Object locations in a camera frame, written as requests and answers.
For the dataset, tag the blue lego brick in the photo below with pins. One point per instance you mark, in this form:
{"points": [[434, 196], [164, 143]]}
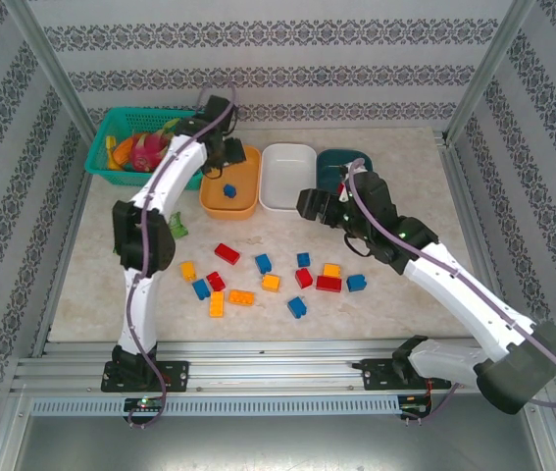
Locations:
{"points": [[201, 289], [297, 307], [229, 191], [263, 263], [303, 259], [356, 283]]}

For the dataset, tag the long yellow lego brick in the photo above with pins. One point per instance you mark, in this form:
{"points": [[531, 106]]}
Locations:
{"points": [[217, 304]]}

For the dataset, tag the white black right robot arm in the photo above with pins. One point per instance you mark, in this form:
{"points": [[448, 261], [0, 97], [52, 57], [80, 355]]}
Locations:
{"points": [[454, 282]]}

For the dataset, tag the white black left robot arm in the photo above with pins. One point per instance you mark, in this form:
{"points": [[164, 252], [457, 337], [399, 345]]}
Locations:
{"points": [[137, 314]]}

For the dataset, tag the dark teal plastic container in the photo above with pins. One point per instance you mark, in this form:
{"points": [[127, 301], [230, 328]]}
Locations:
{"points": [[329, 164]]}

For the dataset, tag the white plastic container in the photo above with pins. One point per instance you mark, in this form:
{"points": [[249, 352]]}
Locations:
{"points": [[287, 176]]}

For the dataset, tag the orange plastic container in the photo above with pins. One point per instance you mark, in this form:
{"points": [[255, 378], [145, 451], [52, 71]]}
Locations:
{"points": [[238, 208]]}

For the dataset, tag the pink toy dragon fruit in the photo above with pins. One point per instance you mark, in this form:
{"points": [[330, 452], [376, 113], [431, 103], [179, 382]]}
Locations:
{"points": [[147, 149]]}

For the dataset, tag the green toy on table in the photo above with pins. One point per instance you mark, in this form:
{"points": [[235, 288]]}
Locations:
{"points": [[178, 226]]}

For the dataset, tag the orange toy fruit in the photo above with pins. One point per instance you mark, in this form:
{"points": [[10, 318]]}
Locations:
{"points": [[123, 149]]}

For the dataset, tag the green plastic basket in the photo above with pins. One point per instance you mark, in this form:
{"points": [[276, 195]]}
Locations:
{"points": [[111, 122]]}

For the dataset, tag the yellow toy corn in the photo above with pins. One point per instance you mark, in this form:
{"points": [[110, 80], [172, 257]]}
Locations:
{"points": [[111, 152]]}

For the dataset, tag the long orange lego brick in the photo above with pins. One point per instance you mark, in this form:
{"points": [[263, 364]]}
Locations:
{"points": [[241, 297]]}

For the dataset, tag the small circuit board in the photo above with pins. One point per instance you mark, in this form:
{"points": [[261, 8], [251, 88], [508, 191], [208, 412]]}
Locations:
{"points": [[145, 403], [415, 407]]}

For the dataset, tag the aluminium side rail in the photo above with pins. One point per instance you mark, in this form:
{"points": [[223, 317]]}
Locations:
{"points": [[63, 265], [466, 196]]}

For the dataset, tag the aluminium frame post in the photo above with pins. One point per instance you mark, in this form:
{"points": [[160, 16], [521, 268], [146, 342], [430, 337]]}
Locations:
{"points": [[51, 64], [490, 64]]}

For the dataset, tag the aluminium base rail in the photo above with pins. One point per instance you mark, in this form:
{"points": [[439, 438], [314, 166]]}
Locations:
{"points": [[277, 368]]}

